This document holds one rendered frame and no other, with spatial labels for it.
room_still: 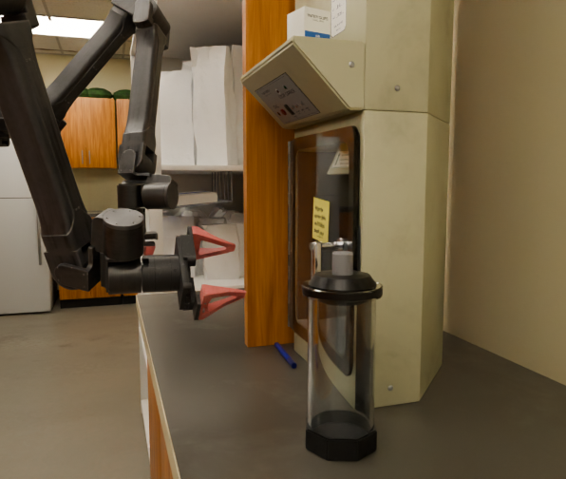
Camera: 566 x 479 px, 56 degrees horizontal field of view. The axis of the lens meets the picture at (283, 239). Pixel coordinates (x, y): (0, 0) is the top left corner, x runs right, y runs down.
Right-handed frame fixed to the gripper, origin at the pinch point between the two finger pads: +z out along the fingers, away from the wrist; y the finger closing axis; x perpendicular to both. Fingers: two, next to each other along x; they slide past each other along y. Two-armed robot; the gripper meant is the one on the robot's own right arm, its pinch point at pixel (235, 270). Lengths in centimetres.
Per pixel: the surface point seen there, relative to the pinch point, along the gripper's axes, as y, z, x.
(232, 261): 76, 27, 91
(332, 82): 12.4, 12.4, -27.7
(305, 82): 17.5, 10.4, -24.3
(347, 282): -15.5, 9.4, -16.1
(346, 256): -11.6, 10.3, -16.8
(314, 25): 23.4, 11.8, -30.7
